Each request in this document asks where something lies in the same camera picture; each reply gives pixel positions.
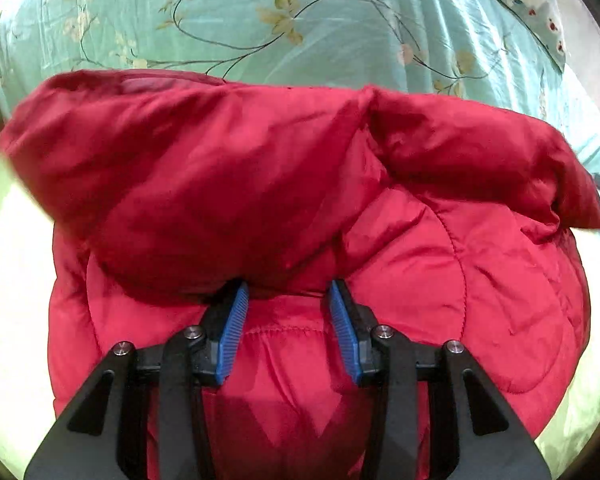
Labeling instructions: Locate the green bed sheet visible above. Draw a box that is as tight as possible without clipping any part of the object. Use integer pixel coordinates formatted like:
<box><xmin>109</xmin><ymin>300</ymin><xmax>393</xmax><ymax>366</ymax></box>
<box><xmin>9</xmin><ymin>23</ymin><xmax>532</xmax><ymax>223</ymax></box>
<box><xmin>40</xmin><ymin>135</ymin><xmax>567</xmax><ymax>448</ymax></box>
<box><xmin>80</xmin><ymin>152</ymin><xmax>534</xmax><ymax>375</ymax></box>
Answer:
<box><xmin>0</xmin><ymin>155</ymin><xmax>600</xmax><ymax>480</ymax></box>

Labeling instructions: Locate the teal floral quilt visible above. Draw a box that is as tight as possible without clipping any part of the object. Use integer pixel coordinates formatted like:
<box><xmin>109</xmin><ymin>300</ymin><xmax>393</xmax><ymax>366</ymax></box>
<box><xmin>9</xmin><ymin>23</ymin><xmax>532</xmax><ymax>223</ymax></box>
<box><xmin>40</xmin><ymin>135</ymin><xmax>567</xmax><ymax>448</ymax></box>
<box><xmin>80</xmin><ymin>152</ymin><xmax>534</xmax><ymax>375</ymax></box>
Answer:
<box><xmin>0</xmin><ymin>0</ymin><xmax>600</xmax><ymax>183</ymax></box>

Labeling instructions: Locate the panda print pillow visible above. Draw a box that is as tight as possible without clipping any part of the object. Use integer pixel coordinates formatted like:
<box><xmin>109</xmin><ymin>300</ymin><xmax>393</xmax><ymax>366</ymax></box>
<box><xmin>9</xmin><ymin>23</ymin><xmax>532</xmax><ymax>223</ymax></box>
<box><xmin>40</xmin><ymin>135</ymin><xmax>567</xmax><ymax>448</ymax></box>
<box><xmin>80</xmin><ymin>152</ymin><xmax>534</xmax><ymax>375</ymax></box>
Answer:
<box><xmin>465</xmin><ymin>0</ymin><xmax>567</xmax><ymax>73</ymax></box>

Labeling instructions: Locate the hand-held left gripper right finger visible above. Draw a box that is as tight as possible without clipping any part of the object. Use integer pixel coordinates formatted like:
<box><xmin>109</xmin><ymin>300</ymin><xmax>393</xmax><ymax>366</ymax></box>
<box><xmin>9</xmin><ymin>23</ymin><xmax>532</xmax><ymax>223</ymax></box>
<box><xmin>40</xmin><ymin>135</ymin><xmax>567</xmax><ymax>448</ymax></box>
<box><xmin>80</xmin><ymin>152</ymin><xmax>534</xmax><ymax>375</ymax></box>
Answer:
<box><xmin>328</xmin><ymin>280</ymin><xmax>552</xmax><ymax>480</ymax></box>

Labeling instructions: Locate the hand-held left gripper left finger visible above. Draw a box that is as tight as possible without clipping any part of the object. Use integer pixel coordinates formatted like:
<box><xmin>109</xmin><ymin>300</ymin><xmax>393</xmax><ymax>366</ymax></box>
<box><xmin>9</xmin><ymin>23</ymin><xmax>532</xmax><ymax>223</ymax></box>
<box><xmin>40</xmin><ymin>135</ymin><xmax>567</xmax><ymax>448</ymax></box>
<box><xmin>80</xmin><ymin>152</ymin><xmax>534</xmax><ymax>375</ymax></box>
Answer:
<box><xmin>24</xmin><ymin>280</ymin><xmax>251</xmax><ymax>480</ymax></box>

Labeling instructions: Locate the red padded coat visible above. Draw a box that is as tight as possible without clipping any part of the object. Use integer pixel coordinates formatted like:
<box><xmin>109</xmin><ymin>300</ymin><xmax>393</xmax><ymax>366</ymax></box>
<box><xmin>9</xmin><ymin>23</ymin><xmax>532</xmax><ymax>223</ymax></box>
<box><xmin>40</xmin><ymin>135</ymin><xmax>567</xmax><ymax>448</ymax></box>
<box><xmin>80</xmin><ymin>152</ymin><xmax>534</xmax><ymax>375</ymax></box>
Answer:
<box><xmin>0</xmin><ymin>69</ymin><xmax>600</xmax><ymax>480</ymax></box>

